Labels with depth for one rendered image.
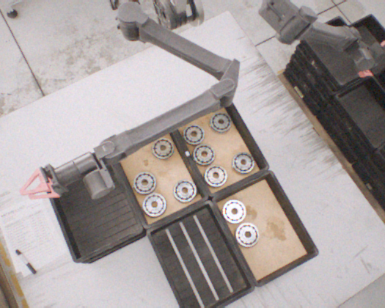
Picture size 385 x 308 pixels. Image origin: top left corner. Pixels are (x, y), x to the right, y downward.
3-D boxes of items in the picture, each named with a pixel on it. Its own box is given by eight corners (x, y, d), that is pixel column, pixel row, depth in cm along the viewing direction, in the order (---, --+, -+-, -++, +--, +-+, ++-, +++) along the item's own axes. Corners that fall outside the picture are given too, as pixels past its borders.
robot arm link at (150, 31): (246, 79, 118) (252, 62, 109) (226, 112, 114) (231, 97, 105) (130, 17, 123) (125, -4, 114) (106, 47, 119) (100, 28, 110)
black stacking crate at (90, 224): (50, 182, 164) (40, 176, 153) (111, 155, 169) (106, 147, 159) (82, 265, 154) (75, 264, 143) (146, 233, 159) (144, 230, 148)
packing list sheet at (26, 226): (-8, 215, 169) (-9, 215, 169) (38, 191, 174) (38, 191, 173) (19, 279, 161) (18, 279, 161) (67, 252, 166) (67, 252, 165)
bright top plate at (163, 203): (139, 198, 159) (139, 197, 159) (161, 190, 161) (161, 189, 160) (147, 219, 156) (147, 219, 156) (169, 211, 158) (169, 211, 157)
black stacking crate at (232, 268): (147, 233, 159) (145, 230, 148) (207, 204, 164) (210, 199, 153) (187, 322, 149) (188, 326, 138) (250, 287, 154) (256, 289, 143)
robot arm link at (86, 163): (94, 152, 106) (90, 146, 100) (105, 173, 104) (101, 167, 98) (72, 164, 104) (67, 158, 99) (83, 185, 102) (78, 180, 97)
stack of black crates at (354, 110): (314, 117, 253) (334, 94, 221) (347, 98, 259) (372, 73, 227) (349, 165, 243) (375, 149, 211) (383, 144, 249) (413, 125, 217)
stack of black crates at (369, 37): (325, 50, 271) (337, 30, 249) (356, 33, 276) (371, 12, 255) (358, 92, 261) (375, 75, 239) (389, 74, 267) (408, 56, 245)
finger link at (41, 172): (31, 207, 99) (64, 191, 101) (21, 202, 92) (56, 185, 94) (22, 185, 100) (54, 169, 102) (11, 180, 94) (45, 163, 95)
